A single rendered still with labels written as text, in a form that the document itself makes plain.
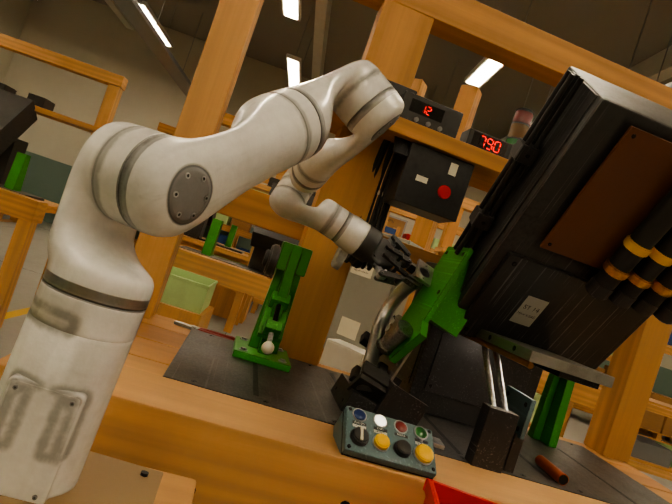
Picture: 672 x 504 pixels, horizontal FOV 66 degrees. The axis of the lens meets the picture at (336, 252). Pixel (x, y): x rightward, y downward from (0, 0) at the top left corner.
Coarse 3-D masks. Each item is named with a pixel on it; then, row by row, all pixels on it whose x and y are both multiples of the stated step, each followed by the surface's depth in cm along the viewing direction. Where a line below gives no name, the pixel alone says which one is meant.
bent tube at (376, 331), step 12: (420, 264) 110; (420, 276) 108; (432, 276) 110; (396, 288) 114; (408, 288) 112; (396, 300) 114; (384, 312) 114; (384, 324) 113; (372, 336) 110; (372, 348) 107; (372, 360) 104; (360, 372) 103
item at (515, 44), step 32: (416, 0) 136; (448, 0) 137; (448, 32) 142; (480, 32) 139; (512, 32) 140; (544, 32) 142; (512, 64) 147; (544, 64) 142; (576, 64) 144; (608, 64) 145
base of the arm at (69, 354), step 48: (48, 288) 44; (48, 336) 43; (96, 336) 44; (0, 384) 44; (48, 384) 43; (96, 384) 45; (0, 432) 42; (48, 432) 43; (96, 432) 48; (0, 480) 43; (48, 480) 43
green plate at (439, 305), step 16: (448, 256) 109; (464, 256) 101; (448, 272) 104; (464, 272) 103; (432, 288) 106; (448, 288) 101; (416, 304) 109; (432, 304) 101; (448, 304) 102; (416, 320) 103; (432, 320) 102; (448, 320) 102; (464, 320) 103
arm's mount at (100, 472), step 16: (96, 464) 53; (112, 464) 54; (128, 464) 55; (80, 480) 49; (96, 480) 50; (112, 480) 51; (128, 480) 52; (144, 480) 53; (160, 480) 55; (0, 496) 42; (64, 496) 46; (80, 496) 47; (96, 496) 47; (112, 496) 48; (128, 496) 49; (144, 496) 50
